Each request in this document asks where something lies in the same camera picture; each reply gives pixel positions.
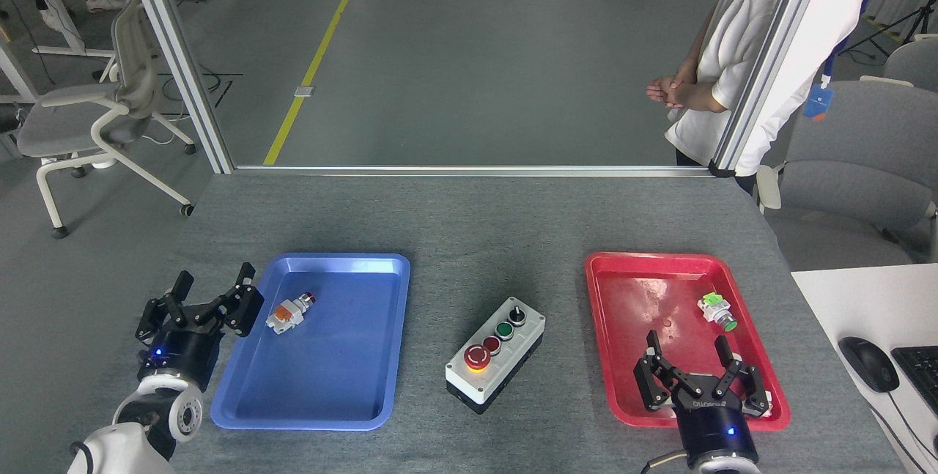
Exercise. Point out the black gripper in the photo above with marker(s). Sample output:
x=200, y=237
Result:
x=183, y=353
x=714, y=434

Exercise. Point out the black computer mouse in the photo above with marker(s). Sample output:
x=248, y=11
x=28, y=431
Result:
x=868, y=363

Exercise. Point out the grey four-button control box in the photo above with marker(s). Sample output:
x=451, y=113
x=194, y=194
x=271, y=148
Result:
x=513, y=357

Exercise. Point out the person's right forearm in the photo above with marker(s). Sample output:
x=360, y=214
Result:
x=700, y=49

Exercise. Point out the person's left forearm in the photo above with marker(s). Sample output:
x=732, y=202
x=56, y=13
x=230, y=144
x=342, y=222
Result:
x=707, y=98

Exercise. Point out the person's left hand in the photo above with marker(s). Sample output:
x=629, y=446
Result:
x=680, y=99

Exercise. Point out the person's right hand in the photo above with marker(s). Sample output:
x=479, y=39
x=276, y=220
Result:
x=670, y=84

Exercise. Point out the red plastic tray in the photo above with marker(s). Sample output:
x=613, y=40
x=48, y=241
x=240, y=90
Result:
x=630, y=298

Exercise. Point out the blue plastic tray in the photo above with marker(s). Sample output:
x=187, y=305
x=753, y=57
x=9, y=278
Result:
x=337, y=357

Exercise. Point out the white desk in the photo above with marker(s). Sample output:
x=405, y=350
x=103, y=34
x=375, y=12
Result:
x=850, y=298

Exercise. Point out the black keyboard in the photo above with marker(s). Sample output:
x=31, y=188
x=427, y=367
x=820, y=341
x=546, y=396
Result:
x=922, y=375

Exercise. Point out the white mesh office chair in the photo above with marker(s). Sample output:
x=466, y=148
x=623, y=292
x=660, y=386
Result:
x=62, y=122

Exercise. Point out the metal floor outlet plate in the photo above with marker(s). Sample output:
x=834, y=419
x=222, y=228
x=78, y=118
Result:
x=304, y=91

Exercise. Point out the grey upholstered chair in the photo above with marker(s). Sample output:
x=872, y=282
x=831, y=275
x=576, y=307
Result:
x=857, y=166
x=916, y=64

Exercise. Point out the black tripod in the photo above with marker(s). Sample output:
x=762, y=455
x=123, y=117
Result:
x=905, y=23

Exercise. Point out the green push button switch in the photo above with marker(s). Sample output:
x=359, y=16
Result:
x=714, y=307

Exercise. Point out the red push button switch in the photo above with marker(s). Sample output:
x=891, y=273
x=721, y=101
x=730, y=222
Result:
x=286, y=316

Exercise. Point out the black post foot bracket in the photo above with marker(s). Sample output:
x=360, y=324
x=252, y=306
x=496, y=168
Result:
x=722, y=168

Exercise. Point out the silver frame post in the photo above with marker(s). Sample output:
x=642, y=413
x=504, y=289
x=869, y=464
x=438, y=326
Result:
x=773, y=56
x=179, y=64

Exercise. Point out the silver frame rail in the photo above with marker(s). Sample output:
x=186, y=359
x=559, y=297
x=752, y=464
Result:
x=469, y=170

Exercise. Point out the white desk frame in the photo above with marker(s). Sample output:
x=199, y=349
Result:
x=62, y=34

